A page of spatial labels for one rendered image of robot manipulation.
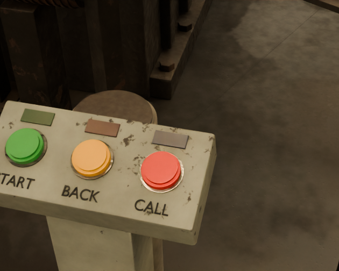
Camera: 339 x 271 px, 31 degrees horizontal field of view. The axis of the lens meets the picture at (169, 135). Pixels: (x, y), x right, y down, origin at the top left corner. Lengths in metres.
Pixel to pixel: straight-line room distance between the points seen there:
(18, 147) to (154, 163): 0.15
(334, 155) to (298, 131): 0.11
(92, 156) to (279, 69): 1.21
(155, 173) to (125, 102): 0.24
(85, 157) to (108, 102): 0.22
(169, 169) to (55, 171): 0.12
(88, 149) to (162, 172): 0.08
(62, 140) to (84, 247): 0.13
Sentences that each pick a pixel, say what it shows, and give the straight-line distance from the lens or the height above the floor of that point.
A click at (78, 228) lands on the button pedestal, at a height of 0.53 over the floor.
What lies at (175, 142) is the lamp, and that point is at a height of 0.61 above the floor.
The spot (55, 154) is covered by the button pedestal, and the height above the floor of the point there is 0.60.
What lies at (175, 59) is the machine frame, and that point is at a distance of 1.69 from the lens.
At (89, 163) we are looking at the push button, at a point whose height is 0.61.
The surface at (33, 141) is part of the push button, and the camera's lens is 0.66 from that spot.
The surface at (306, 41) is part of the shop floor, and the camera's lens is 1.92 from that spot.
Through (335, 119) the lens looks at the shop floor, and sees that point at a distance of 1.64.
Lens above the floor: 1.05
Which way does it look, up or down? 43 degrees down
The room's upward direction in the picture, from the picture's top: 1 degrees counter-clockwise
